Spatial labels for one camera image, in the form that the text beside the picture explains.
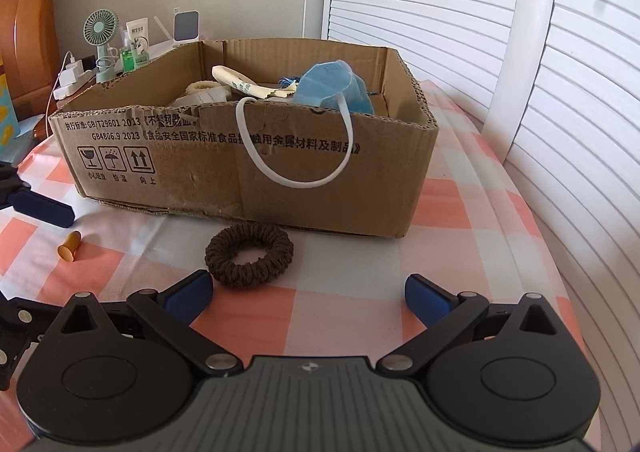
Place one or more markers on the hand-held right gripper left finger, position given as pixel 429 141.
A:
pixel 187 294

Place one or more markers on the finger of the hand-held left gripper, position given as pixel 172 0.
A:
pixel 42 209
pixel 22 327

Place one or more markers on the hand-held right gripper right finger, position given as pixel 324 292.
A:
pixel 427 299

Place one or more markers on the brown hair scrunchie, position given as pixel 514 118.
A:
pixel 225 267

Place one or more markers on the cardboard box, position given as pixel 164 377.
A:
pixel 300 182

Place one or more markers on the blue face mask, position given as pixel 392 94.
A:
pixel 325 87

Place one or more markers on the wooden nightstand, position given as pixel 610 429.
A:
pixel 42 131

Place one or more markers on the orange white checked tablecloth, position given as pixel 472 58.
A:
pixel 350 272

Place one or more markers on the light blue bed sheet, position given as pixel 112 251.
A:
pixel 32 125

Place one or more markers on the yellow blue snack bag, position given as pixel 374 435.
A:
pixel 7 117

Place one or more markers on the white power strip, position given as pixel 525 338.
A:
pixel 75 85

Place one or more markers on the white charger plug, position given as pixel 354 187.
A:
pixel 70 72

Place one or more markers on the green hand sanitizer bottle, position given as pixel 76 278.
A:
pixel 127 57

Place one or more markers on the green desk fan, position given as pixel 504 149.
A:
pixel 100 25

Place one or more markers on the cream fabric roll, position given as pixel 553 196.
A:
pixel 200 87

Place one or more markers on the white cosmetic tube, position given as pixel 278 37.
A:
pixel 137 32

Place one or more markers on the wooden bed headboard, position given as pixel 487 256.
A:
pixel 30 7

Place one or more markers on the white standing mirror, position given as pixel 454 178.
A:
pixel 186 26

